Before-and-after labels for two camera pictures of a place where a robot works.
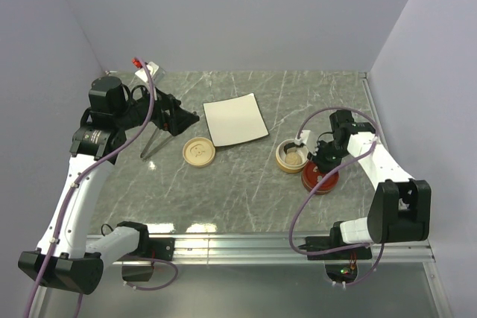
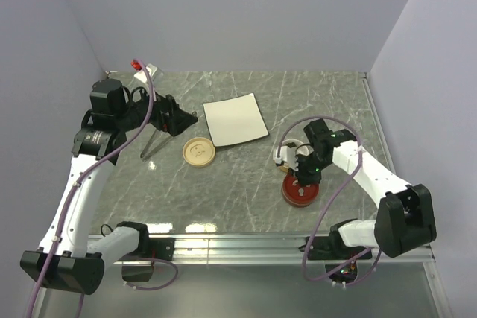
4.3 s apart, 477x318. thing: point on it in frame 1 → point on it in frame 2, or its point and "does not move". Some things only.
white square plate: [235, 120] does not move
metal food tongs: [142, 156] does not move
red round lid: [311, 175] → [296, 193]
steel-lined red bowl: [310, 182] → [298, 205]
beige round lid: [198, 152] does not move
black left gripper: [180, 118] does not move
